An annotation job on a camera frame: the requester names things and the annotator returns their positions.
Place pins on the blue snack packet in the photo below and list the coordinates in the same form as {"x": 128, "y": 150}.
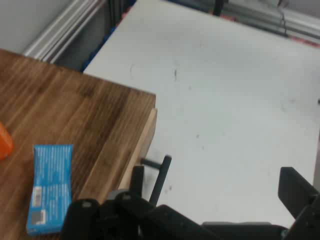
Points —
{"x": 50, "y": 180}

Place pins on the aluminium profile rail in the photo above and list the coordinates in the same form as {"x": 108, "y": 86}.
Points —
{"x": 262, "y": 17}
{"x": 62, "y": 30}

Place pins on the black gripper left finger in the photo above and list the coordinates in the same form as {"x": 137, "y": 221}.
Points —
{"x": 130, "y": 220}

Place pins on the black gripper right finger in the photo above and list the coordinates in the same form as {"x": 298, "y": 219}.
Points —
{"x": 300, "y": 195}

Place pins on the light wooden drawer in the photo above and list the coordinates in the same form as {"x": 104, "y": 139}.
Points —
{"x": 147, "y": 135}

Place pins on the orange plastic bottle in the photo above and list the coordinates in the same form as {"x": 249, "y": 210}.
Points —
{"x": 5, "y": 142}

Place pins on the brown wooden drawer cabinet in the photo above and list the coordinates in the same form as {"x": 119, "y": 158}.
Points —
{"x": 62, "y": 100}

